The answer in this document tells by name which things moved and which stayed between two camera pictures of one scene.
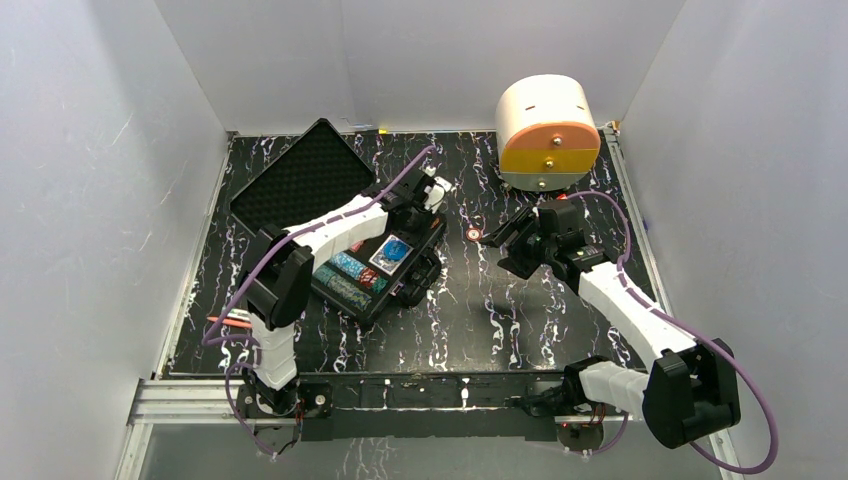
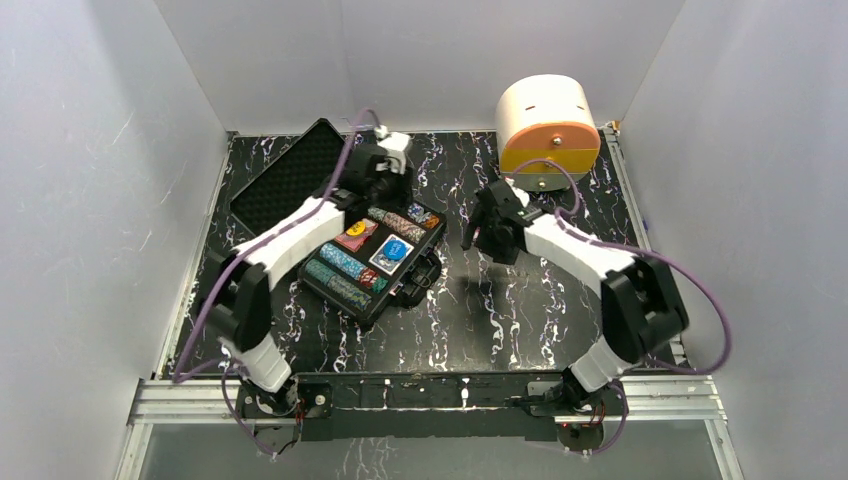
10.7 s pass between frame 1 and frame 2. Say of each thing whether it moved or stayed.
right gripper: moved
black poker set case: stayed
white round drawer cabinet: stayed
